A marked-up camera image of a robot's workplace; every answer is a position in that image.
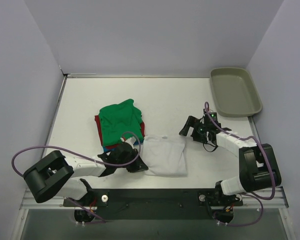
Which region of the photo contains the white t shirt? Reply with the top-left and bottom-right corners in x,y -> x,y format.
141,135 -> 188,178

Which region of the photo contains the green t shirt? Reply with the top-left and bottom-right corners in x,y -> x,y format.
98,98 -> 144,147

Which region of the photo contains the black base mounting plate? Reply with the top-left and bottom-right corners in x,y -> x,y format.
78,188 -> 243,221

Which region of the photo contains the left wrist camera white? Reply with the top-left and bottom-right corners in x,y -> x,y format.
120,136 -> 136,146

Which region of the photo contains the aluminium rail profile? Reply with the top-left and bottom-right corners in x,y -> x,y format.
19,187 -> 289,210

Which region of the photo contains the grey plastic tray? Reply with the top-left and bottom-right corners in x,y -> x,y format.
210,67 -> 263,118

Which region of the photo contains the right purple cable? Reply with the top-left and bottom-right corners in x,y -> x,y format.
204,101 -> 277,227

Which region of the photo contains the blue t shirt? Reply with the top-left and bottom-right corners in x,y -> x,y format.
102,143 -> 121,153

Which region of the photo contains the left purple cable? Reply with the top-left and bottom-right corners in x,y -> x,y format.
11,131 -> 142,225

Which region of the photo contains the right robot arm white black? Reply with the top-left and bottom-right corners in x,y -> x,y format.
179,111 -> 282,201

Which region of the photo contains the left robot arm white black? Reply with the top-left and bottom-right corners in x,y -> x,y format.
23,142 -> 149,206

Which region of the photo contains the purple cable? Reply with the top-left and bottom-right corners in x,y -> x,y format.
204,101 -> 277,227
11,131 -> 142,225

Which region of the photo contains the red t shirt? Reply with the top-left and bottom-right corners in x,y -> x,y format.
94,115 -> 145,147

